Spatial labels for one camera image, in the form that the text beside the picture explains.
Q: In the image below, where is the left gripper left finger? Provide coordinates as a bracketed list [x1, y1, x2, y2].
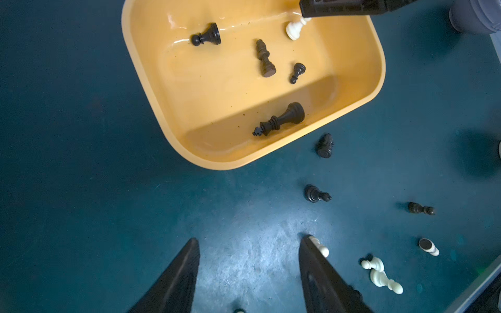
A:
[129, 237, 200, 313]

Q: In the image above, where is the black bishop chess piece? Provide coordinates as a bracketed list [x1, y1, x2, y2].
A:
[305, 185, 332, 203]

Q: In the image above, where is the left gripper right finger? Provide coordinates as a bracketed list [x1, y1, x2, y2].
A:
[299, 236, 372, 312]

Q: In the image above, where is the yellow plastic storage box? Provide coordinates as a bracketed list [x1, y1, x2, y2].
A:
[121, 1, 386, 170]

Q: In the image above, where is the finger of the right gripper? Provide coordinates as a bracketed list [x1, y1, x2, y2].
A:
[300, 0, 417, 18]

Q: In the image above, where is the purple bowl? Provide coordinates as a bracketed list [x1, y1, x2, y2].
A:
[449, 0, 500, 34]

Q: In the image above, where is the brown pawn right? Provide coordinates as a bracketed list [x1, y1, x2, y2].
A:
[408, 202, 435, 215]

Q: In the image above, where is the black king chess piece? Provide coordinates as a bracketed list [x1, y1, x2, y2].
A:
[253, 103, 305, 136]

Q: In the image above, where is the white knight piece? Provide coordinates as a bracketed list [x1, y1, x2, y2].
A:
[361, 256, 384, 272]

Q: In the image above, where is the white lying piece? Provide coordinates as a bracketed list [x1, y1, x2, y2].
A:
[418, 238, 440, 256]

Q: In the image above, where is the brown bishop chess piece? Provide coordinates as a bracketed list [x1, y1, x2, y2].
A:
[257, 39, 277, 78]

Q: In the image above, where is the black knight chess piece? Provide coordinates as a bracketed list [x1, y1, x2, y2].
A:
[316, 133, 333, 159]

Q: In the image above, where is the white pawn by knight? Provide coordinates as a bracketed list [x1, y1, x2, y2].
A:
[370, 269, 403, 295]

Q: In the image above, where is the black pawn chess piece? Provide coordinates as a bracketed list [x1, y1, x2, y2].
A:
[190, 23, 222, 46]

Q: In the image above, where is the black pawn pair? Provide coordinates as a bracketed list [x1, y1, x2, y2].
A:
[350, 287, 363, 301]

